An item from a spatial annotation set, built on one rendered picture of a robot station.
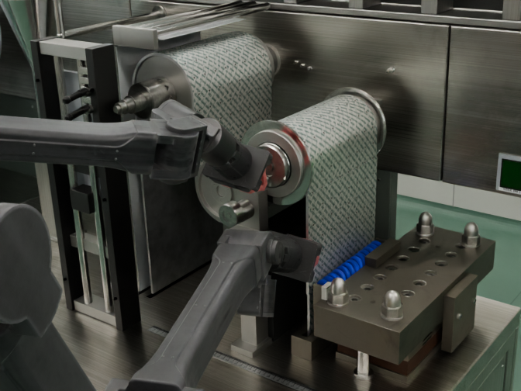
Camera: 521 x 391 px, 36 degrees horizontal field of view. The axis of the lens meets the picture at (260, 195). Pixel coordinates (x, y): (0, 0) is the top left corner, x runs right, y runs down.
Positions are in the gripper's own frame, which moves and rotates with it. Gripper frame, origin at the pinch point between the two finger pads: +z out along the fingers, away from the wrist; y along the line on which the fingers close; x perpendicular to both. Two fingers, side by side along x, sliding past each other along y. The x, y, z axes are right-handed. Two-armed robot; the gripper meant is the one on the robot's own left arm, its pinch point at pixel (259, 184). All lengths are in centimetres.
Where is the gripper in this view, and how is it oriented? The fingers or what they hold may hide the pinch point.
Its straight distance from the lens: 131.8
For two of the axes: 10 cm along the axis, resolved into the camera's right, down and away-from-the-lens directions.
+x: 3.8, -9.0, 1.9
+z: 4.0, 3.5, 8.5
